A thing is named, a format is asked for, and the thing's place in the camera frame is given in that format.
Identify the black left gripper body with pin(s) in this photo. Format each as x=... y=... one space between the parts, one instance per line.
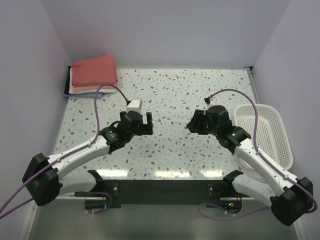
x=143 y=129

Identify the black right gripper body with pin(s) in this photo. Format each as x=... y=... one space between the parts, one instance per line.
x=201 y=124

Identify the red t-shirt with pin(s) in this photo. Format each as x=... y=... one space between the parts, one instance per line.
x=94 y=72

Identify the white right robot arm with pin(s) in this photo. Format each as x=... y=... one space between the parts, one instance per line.
x=288 y=196

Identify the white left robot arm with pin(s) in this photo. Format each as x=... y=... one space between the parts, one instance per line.
x=44 y=174

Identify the folded lavender t-shirt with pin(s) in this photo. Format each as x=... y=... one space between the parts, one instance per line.
x=84 y=95

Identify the folded salmon pink t-shirt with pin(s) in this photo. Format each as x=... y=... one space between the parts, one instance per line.
x=89 y=88

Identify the white perforated plastic basket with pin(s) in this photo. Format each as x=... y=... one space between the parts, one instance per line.
x=271 y=135

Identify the folded black t-shirt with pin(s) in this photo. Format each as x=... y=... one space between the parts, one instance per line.
x=67 y=82

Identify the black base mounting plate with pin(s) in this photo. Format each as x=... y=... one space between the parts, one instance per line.
x=157 y=192

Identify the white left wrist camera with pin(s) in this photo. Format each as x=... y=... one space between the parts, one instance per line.
x=135 y=105

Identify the aluminium right side rail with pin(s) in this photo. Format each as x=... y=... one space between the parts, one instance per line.
x=251 y=80

